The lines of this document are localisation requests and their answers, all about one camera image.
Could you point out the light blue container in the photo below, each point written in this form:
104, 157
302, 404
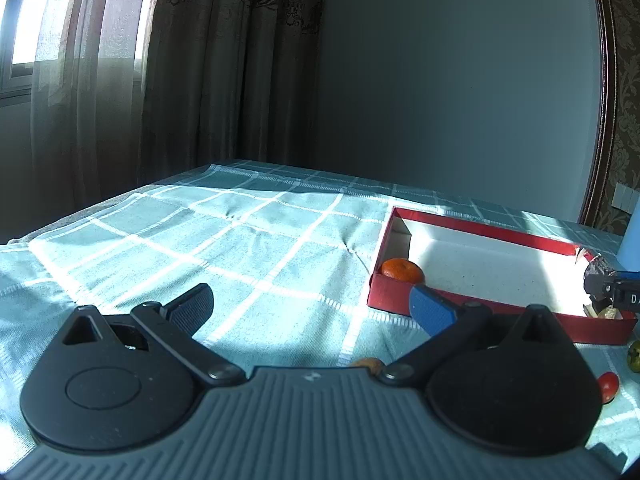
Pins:
632, 240

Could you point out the brown patterned curtain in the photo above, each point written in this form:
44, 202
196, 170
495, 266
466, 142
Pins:
230, 70

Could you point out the red shallow cardboard box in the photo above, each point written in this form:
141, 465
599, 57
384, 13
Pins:
500, 270

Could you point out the pale yellow fruit piece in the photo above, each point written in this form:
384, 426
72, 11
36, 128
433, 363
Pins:
608, 313

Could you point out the red cherry tomato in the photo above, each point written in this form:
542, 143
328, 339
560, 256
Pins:
609, 388

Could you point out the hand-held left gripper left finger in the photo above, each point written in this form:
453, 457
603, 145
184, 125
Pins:
192, 306

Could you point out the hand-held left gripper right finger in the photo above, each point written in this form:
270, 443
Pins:
431, 310

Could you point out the sheer white curtain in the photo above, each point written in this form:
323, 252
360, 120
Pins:
95, 85

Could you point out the window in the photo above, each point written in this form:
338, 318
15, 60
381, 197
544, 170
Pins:
17, 20

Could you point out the orange tangerine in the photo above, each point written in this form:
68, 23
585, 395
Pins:
402, 271
366, 363

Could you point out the white wall switch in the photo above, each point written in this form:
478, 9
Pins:
623, 195

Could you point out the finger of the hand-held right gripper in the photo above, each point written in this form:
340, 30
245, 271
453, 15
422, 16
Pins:
596, 282

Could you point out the green round fruit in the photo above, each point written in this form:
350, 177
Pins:
635, 356

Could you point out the dark wooden wall frame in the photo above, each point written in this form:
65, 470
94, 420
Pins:
605, 85

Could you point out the green checked tablecloth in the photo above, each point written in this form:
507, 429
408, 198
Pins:
250, 240

